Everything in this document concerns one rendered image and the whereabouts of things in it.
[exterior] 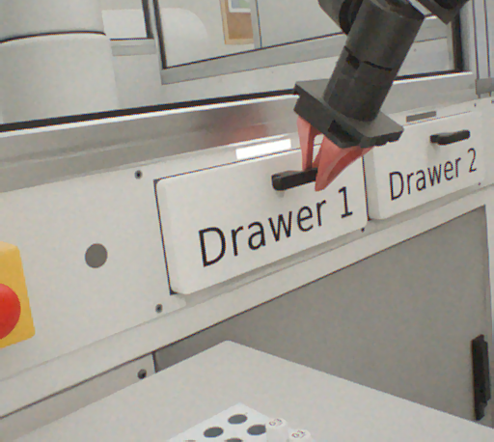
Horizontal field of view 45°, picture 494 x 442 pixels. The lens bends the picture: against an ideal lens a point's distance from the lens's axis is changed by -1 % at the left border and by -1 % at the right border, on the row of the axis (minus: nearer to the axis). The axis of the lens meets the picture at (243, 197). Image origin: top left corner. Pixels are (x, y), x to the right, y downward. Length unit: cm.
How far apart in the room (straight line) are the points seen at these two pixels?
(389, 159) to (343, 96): 24
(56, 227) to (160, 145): 12
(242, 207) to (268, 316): 15
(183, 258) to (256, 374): 13
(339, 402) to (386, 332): 41
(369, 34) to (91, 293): 33
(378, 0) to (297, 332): 39
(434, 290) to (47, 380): 63
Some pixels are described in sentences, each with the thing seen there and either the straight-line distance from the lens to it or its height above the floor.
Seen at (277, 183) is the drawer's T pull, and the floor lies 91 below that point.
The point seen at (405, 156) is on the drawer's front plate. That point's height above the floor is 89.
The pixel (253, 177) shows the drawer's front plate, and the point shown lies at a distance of 62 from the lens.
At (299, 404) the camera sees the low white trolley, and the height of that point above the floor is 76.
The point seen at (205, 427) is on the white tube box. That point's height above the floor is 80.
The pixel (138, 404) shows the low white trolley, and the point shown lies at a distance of 52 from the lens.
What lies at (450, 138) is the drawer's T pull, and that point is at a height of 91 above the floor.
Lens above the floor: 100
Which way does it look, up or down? 9 degrees down
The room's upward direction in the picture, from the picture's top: 7 degrees counter-clockwise
